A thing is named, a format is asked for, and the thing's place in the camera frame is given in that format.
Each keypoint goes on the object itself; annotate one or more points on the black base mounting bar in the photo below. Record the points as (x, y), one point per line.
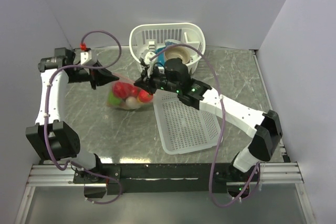
(162, 178)

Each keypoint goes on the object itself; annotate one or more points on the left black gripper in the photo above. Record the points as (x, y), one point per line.
(100, 77)

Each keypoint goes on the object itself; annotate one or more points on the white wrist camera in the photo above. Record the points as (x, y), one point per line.
(86, 58)
(148, 57)

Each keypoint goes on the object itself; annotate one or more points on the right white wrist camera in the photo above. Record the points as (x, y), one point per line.
(148, 57)

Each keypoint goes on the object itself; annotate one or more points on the red fake fruit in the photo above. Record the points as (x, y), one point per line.
(124, 90)

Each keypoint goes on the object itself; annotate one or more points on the orange fake fruit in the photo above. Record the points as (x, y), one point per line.
(132, 103)

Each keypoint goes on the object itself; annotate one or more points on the aluminium frame rail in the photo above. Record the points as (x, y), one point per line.
(50, 176)

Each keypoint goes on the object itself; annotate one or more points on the white oval dish basket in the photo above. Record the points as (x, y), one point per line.
(152, 36)

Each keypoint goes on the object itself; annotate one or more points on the red fake tomato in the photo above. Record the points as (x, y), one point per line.
(144, 97)

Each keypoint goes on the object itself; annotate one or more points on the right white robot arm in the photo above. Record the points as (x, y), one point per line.
(263, 128)

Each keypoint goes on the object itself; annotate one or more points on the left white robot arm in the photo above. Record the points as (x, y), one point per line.
(51, 137)

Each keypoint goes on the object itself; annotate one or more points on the white rectangular perforated tray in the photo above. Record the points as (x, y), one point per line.
(183, 129)

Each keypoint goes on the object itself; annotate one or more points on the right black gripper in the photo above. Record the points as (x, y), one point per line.
(146, 84)

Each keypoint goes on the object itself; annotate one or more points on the white blue floral cup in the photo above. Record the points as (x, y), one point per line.
(169, 42)

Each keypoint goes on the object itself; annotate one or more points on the clear zip top bag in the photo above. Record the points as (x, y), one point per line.
(122, 105)

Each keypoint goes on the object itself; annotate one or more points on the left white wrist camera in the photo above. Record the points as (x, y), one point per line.
(86, 58)

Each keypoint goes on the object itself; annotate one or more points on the beige ceramic bowl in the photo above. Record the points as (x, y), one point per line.
(177, 52)

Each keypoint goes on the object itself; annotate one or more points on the blue dotted plate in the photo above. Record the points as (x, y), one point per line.
(159, 51)

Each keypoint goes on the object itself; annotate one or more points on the green fake fruit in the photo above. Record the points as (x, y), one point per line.
(114, 100)

